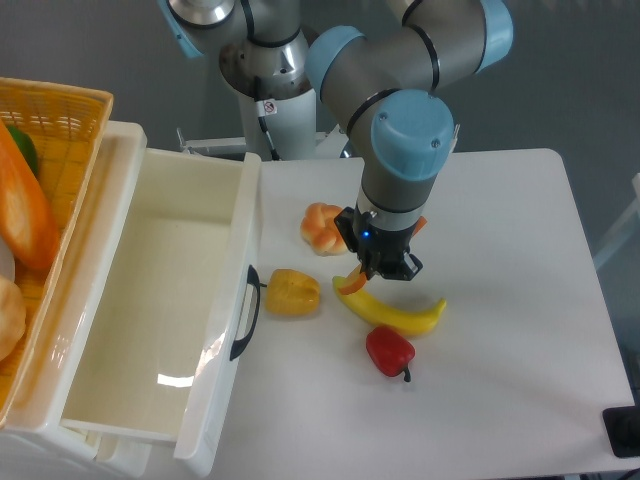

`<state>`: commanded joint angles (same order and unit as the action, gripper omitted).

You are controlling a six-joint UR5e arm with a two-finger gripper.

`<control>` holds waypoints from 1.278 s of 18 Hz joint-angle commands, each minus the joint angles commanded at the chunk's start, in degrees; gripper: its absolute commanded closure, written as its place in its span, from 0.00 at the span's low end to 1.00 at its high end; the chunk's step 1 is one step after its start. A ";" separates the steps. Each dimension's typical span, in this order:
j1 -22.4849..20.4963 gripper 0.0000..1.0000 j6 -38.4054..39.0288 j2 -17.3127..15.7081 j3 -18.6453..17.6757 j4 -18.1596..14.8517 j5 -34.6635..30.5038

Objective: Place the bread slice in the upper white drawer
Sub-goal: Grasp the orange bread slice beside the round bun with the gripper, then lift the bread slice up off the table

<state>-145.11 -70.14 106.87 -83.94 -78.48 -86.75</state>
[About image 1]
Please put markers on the orange toy bread slice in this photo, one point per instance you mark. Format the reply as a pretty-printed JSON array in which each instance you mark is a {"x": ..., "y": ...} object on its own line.
[{"x": 357, "y": 279}]

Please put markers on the red toy bell pepper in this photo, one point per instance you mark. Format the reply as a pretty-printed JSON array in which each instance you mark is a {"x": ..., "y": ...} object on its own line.
[{"x": 390, "y": 352}]

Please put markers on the black drawer handle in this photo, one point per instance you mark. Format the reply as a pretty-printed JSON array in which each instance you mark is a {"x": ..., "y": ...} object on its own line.
[{"x": 249, "y": 314}]

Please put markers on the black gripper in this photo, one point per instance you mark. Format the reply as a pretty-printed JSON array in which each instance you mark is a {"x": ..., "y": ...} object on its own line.
[{"x": 380, "y": 251}]

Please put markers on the braided bread roll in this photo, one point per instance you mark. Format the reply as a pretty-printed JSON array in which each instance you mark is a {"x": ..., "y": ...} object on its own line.
[{"x": 319, "y": 231}]

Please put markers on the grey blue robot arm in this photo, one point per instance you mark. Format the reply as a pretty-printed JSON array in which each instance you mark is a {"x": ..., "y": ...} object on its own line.
[{"x": 381, "y": 94}]

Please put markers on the yellow toy bell pepper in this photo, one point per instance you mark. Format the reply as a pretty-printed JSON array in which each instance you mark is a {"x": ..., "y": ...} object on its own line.
[{"x": 291, "y": 293}]

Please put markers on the white upper drawer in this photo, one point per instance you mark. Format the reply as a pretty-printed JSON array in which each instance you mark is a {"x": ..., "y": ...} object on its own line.
[{"x": 155, "y": 368}]

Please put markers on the round toy bread bun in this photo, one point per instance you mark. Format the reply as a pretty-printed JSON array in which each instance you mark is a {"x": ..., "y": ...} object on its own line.
[{"x": 13, "y": 317}]

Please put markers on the yellow toy banana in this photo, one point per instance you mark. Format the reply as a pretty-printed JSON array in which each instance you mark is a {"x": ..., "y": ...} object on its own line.
[{"x": 377, "y": 313}]

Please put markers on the yellow woven basket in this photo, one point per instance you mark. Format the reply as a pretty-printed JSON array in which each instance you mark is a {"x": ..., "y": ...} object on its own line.
[{"x": 66, "y": 124}]

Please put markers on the black device at table edge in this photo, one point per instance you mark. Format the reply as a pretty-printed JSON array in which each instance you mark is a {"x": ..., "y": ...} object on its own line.
[{"x": 622, "y": 427}]

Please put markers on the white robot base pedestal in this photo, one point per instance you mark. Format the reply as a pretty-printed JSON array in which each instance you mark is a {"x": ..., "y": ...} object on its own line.
[{"x": 276, "y": 101}]

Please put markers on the orange toy baguette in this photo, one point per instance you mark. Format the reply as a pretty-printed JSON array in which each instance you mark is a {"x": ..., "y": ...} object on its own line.
[{"x": 28, "y": 225}]

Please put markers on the white drawer cabinet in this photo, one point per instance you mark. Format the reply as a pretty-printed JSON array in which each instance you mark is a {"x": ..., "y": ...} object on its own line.
[{"x": 35, "y": 441}]

